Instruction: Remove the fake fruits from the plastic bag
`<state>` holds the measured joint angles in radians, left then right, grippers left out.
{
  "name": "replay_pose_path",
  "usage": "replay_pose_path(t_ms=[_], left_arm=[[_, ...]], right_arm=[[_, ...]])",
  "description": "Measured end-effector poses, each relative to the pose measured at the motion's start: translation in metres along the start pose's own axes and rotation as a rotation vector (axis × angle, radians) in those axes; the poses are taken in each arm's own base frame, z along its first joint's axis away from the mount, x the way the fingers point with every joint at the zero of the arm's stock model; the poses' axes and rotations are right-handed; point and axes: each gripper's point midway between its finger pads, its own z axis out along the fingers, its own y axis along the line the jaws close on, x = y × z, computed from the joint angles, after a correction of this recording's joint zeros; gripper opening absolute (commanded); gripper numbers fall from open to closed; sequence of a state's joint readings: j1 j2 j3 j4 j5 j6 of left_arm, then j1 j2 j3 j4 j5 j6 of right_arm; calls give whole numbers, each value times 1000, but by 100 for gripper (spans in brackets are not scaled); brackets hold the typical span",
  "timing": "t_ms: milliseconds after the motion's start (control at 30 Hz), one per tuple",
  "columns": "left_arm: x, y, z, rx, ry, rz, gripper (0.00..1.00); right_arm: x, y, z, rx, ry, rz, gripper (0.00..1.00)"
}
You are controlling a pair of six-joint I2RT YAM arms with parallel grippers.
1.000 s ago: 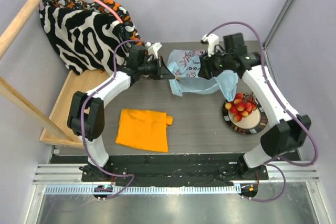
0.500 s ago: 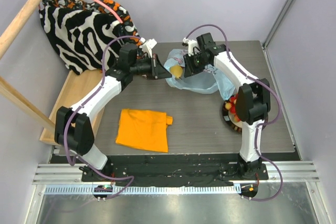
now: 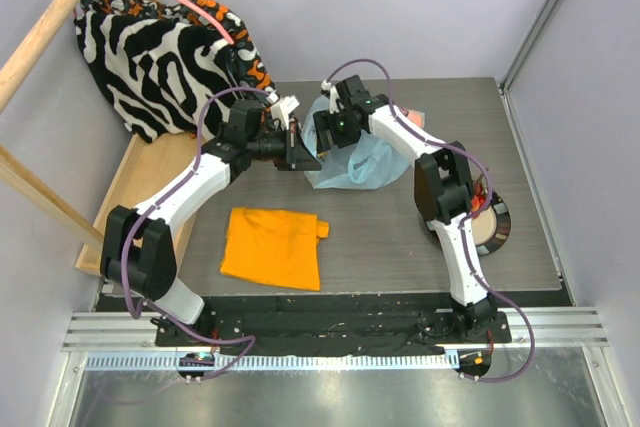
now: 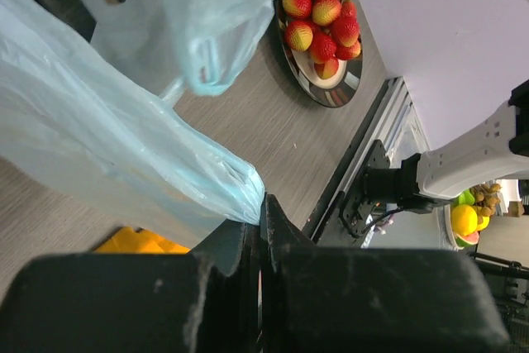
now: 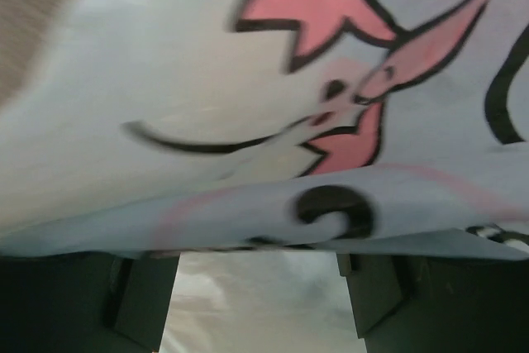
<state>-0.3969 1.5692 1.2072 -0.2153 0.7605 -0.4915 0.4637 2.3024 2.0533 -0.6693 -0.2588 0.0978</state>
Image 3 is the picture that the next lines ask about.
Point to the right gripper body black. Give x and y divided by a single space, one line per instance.
323 132

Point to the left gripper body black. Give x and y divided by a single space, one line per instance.
270 147

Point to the light blue printed plastic bag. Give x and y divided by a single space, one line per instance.
370 164

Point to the fake lychee bunch red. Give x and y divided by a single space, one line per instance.
482 194

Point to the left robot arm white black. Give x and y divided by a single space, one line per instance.
138 251

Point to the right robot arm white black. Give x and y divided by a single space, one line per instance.
443 189

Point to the fake orange fruit in bag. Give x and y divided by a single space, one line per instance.
416 117

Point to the orange folded cloth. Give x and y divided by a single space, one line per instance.
274 247

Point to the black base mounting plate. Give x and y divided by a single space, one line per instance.
330 322

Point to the round plate with dark rim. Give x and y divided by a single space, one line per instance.
491 228

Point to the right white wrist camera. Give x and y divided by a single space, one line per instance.
329 90

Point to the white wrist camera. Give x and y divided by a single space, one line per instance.
329 90
281 108

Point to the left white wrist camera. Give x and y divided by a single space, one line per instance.
281 108

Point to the wooden rack frame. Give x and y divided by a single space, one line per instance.
59 125

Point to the aluminium rail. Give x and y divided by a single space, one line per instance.
116 342

